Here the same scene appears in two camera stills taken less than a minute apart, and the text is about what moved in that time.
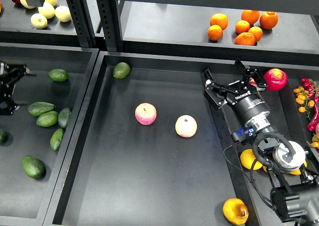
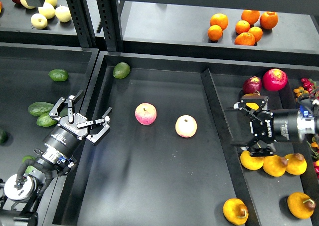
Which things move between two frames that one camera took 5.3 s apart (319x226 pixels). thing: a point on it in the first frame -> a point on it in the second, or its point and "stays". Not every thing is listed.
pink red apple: x=145 y=113 stays
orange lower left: x=215 y=32 stays
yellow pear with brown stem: x=235 y=211 stays
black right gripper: x=249 y=106 -> x=280 y=126
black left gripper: x=11 y=73 -> x=67 y=135
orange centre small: x=242 y=26 stays
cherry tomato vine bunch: x=302 y=99 -> x=311 y=88
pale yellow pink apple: x=186 y=126 stays
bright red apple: x=275 y=79 stays
